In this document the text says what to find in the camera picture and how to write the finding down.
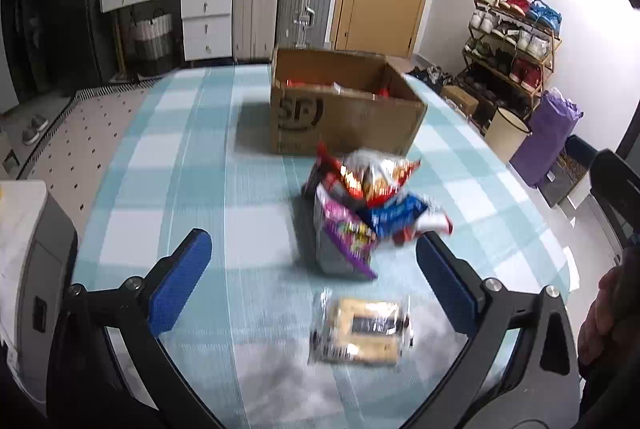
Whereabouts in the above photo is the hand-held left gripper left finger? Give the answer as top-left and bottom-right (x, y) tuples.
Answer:
(47, 229), (223, 429)

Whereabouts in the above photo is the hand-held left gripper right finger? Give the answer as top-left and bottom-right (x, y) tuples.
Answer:
(405, 231), (583, 429)

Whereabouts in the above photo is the clear yellow cracker packet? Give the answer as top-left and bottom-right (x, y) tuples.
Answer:
(307, 289), (416, 367)

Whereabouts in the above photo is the brown cardboard box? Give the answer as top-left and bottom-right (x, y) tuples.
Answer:
(270, 46), (429, 157)

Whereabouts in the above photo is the person's right hand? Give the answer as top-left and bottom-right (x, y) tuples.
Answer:
(577, 254), (640, 365)

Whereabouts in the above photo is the dark woven storage box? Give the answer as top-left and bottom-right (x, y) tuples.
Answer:
(542, 134), (603, 209)

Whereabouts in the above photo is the purple bag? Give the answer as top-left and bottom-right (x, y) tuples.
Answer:
(509, 89), (585, 189)

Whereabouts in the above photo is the blue cookie packet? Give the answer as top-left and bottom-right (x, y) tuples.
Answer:
(362, 193), (432, 237)

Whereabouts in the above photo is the purple snack packet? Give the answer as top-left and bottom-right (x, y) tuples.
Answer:
(320, 202), (379, 270)

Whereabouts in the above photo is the cream waste bin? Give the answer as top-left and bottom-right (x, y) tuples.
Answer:
(484, 106), (532, 164)

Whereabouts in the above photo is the small orange stick snack packet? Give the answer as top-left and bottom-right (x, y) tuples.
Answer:
(337, 150), (422, 206)

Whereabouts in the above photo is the wooden shoe rack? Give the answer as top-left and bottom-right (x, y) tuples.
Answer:
(461, 2), (563, 110)

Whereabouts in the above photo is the white grey appliance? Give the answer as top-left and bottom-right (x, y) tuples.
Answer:
(0, 179), (80, 410)

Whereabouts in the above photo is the dark red snack packet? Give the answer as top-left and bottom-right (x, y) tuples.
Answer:
(301, 142), (346, 201)

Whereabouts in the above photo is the beige dotted rug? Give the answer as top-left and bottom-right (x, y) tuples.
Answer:
(17, 72), (201, 220)

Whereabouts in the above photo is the small cardboard box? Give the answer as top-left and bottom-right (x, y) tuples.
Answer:
(440, 85), (480, 115)

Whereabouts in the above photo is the loose sneakers group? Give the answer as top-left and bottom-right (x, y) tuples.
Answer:
(407, 64), (456, 92)

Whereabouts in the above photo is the red cone snack packet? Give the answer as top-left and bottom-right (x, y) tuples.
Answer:
(285, 78), (333, 91)

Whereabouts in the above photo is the woven laundry basket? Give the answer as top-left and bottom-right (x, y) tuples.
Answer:
(130, 9), (176, 77)

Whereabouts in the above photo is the white drawer desk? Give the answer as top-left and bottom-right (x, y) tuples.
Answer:
(99, 0), (235, 75)

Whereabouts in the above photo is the beige suitcase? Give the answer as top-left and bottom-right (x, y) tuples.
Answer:
(232, 0), (281, 62)

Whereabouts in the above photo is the silver suitcase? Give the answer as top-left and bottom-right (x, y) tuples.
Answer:
(276, 0), (335, 50)

